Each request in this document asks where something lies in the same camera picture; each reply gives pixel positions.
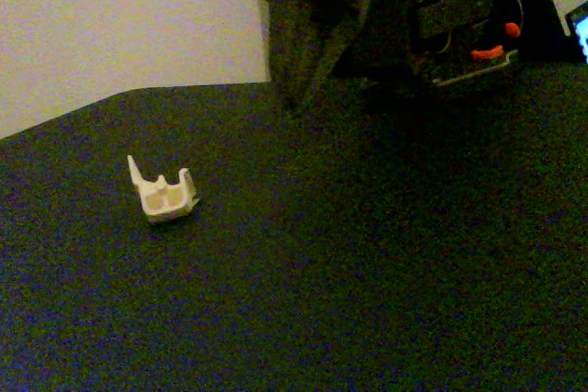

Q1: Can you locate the white plastic object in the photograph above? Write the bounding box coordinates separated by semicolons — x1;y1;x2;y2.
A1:
127;154;202;225

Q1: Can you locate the dark blue desk mat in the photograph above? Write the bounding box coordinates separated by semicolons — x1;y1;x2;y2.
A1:
0;63;588;392

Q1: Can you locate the laptop with lit screen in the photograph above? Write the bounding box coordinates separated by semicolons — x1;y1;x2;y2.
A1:
563;0;588;65

